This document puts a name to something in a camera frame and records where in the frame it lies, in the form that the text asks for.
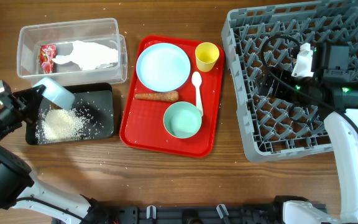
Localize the small light blue bowl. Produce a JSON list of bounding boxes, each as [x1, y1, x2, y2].
[[34, 78, 75, 111]]

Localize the red snack wrapper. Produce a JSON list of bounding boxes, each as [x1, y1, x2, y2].
[[39, 44, 57, 74]]

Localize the white napkin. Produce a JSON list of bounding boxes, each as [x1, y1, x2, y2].
[[52, 40, 119, 70]]

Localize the mint green bowl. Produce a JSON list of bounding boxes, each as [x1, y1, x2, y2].
[[163, 101, 202, 139]]

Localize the white plastic spoon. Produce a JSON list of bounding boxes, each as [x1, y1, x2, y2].
[[191, 72, 203, 116]]

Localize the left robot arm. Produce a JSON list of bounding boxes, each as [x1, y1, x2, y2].
[[0, 80, 111, 223]]

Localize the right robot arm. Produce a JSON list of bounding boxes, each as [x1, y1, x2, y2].
[[275, 43, 358, 223]]

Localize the black waste tray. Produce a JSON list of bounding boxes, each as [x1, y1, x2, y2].
[[25, 83, 114, 145]]

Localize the grey dishwasher rack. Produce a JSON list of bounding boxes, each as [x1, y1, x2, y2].
[[221, 1, 358, 162]]

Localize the clear plastic bin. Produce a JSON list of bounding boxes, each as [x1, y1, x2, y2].
[[17, 18, 127, 86]]

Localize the large light blue plate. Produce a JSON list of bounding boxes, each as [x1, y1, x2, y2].
[[135, 43, 191, 92]]

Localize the orange carrot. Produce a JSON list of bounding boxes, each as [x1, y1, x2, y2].
[[134, 91, 179, 103]]

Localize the yellow plastic cup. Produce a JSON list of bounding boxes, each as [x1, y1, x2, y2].
[[195, 42, 220, 72]]

